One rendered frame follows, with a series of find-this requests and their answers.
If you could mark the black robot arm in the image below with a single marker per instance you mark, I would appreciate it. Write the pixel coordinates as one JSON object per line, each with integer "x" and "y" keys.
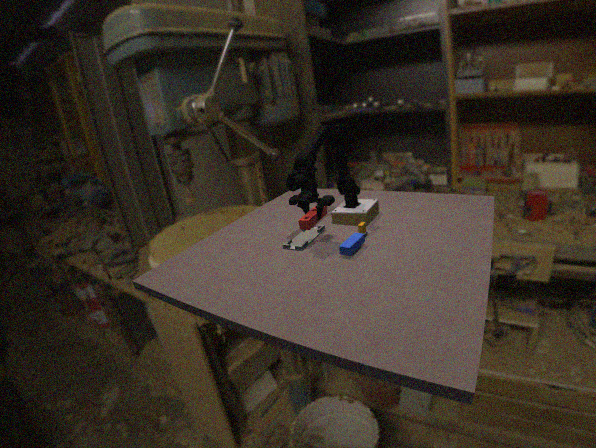
{"x": 304, "y": 170}

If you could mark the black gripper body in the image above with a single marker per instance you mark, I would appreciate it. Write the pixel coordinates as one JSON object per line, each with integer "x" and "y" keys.
{"x": 326, "y": 200}

